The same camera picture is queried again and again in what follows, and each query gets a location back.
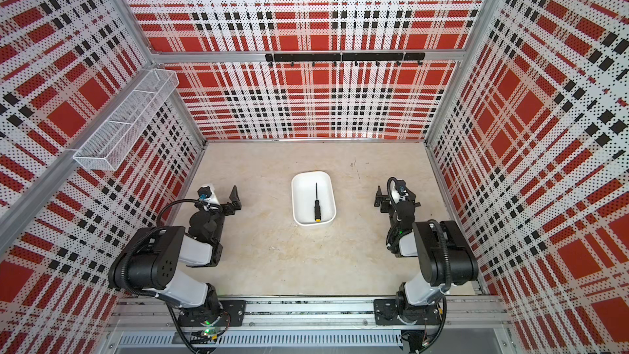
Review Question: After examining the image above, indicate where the black yellow handled screwdriver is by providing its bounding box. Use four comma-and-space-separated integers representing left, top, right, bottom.
314, 184, 322, 222

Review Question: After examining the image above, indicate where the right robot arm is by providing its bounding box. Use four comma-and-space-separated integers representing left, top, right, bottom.
373, 177, 479, 326

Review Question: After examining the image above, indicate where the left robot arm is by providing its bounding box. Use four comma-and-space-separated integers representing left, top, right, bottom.
108, 185, 247, 329

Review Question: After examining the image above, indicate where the white plastic bin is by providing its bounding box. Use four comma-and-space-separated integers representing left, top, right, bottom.
291, 170, 337, 228

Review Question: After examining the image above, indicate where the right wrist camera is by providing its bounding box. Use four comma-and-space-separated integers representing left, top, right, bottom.
388, 177, 409, 203

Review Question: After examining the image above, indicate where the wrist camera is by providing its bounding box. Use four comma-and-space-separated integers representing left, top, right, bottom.
388, 177, 409, 203
198, 184, 220, 205

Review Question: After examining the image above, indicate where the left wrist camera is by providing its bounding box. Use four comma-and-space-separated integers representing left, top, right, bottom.
198, 184, 220, 205

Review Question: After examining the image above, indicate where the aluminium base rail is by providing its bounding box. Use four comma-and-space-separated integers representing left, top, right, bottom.
106, 295, 512, 332

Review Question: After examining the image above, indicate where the black wall hook rail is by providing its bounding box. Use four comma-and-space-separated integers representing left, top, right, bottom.
265, 52, 426, 66

